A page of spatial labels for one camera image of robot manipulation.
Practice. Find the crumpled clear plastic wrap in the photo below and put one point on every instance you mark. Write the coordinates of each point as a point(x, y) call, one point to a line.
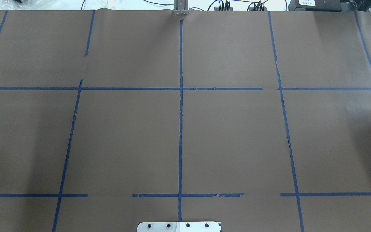
point(27, 4)

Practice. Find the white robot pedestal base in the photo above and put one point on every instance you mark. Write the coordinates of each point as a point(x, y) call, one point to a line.
point(191, 226)

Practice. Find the aluminium frame post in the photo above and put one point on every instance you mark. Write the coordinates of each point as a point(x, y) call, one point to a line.
point(180, 7)

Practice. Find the black computer box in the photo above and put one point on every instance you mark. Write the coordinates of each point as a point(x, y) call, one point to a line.
point(315, 5)

